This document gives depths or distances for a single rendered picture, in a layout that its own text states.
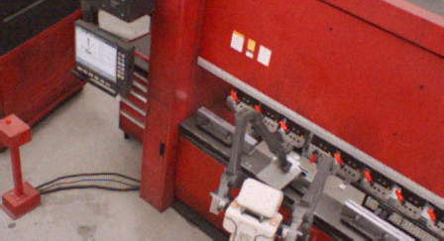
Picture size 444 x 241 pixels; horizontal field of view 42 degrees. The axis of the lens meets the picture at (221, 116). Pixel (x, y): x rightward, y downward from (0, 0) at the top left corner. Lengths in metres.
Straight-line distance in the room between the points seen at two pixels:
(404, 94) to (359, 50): 0.33
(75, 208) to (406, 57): 2.82
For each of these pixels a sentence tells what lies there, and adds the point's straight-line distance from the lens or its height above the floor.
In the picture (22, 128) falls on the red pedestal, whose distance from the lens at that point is 4.22.
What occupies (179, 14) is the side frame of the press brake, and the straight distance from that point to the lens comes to 3.60.
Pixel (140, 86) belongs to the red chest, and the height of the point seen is 0.72.
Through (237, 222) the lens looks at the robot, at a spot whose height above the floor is 1.19.
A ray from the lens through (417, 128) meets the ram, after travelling 3.21.
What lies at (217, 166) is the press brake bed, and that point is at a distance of 4.08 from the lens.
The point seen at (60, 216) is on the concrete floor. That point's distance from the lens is 4.69.
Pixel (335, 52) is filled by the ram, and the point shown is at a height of 1.91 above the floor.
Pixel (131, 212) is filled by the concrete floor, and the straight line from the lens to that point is 4.70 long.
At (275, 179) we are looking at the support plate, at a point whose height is 1.00.
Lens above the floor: 3.49
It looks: 38 degrees down
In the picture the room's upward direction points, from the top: 10 degrees clockwise
